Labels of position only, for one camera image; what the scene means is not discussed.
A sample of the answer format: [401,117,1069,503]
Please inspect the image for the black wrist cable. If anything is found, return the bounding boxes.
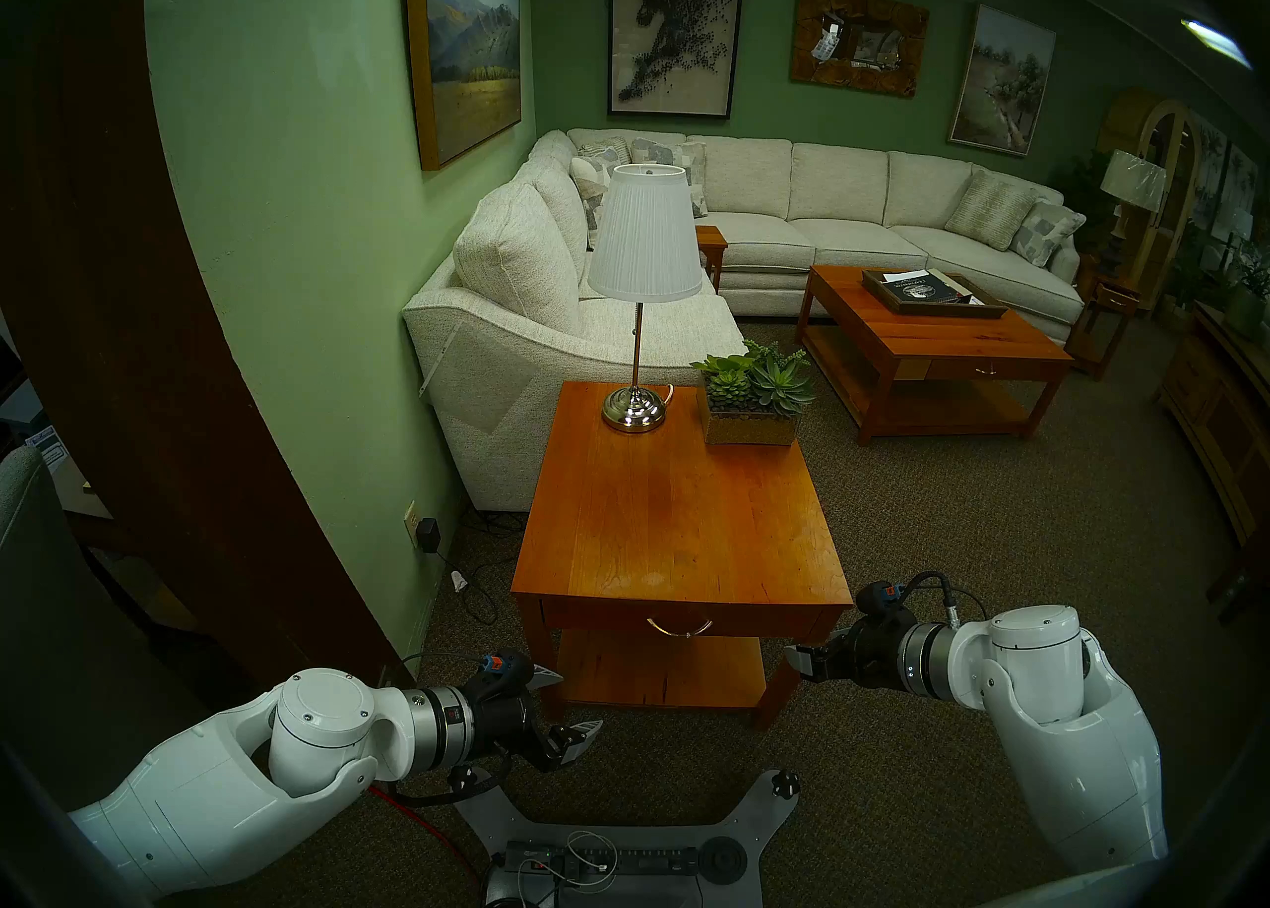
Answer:
[893,571,988,629]
[392,762,507,808]

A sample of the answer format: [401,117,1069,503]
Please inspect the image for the grey patchwork throw pillow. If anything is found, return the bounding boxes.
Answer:
[630,137,710,220]
[1007,199,1087,269]

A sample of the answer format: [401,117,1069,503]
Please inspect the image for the table lamp white pleated shade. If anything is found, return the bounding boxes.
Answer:
[587,163,703,435]

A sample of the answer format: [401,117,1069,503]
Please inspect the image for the black power strip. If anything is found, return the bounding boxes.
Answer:
[504,842,700,882]

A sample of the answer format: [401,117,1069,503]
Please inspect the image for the small wooden corner table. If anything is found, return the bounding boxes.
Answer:
[695,225,730,294]

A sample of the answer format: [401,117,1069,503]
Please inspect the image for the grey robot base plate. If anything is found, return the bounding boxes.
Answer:
[451,767,803,908]

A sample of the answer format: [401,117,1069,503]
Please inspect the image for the cream sectional sofa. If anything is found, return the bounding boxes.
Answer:
[402,127,1087,513]

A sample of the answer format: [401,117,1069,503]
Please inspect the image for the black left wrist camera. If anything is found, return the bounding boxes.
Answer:
[466,653,537,691]

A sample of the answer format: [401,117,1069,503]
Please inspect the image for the framed mountain landscape painting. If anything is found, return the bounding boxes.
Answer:
[402,0,524,172]

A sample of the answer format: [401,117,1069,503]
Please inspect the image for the pale framed wall print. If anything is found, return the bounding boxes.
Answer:
[1220,144,1261,242]
[1191,113,1229,228]

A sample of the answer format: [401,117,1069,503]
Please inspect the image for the cardboard box white label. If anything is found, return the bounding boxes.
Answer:
[25,423,112,520]

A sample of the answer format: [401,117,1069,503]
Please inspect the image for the small dark wood side table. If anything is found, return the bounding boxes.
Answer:
[1067,256,1144,381]

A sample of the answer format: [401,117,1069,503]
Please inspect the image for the cherry wood coffee table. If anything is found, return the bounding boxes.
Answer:
[794,264,1078,447]

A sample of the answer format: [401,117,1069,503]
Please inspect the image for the lamp with plastic wrapped shade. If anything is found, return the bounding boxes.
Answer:
[1099,149,1169,272]

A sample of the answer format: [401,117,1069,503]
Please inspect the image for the cherry wood end table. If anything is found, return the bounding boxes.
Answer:
[510,380,856,730]

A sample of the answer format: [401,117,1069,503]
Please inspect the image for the grey upholstered armchair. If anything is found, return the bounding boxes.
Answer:
[0,445,269,768]

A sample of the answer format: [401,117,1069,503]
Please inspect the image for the wooden drawer with metal handle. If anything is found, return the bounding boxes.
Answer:
[541,597,854,645]

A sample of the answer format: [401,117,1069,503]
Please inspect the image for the framed tree landscape painting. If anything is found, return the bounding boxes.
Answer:
[947,3,1058,159]

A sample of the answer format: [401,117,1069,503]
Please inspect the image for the rustic wood framed mirror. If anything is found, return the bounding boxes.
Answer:
[790,0,931,100]

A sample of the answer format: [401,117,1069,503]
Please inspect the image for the arched light wood cabinet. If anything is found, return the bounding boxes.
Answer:
[1096,88,1202,312]

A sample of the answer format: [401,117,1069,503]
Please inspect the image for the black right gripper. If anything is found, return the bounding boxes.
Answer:
[783,615,907,692]

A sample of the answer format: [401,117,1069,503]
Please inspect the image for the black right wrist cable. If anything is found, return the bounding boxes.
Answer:
[893,571,988,629]

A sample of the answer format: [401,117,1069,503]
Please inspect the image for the ceiling light panel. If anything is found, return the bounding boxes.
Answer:
[1179,16,1253,72]

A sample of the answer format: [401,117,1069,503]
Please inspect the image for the black framed horse artwork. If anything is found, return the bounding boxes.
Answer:
[607,0,747,121]

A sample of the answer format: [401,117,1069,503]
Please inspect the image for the red cable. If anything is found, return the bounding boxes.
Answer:
[367,785,487,882]

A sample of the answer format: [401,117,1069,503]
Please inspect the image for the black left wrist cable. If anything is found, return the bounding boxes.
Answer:
[392,762,507,808]

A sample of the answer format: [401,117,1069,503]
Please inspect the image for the brown wooden sideboard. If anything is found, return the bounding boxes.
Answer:
[1156,301,1270,545]

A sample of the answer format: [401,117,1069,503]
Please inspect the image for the dark hardcover book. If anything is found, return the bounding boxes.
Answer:
[883,271,978,305]

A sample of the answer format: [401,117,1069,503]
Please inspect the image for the dark wooden serving tray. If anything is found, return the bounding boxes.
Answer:
[860,268,1010,321]

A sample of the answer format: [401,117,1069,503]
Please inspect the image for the black power cord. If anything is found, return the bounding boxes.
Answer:
[437,544,502,624]

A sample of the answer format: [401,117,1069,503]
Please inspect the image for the potted green plant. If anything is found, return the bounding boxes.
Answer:
[1220,242,1270,340]

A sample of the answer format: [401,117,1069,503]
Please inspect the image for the thin white wire loop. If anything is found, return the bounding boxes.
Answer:
[541,829,618,889]

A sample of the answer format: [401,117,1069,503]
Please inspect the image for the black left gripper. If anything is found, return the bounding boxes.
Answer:
[466,664,605,775]

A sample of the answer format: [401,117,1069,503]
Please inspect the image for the succulents in wooden planter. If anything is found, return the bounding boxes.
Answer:
[691,339,817,448]

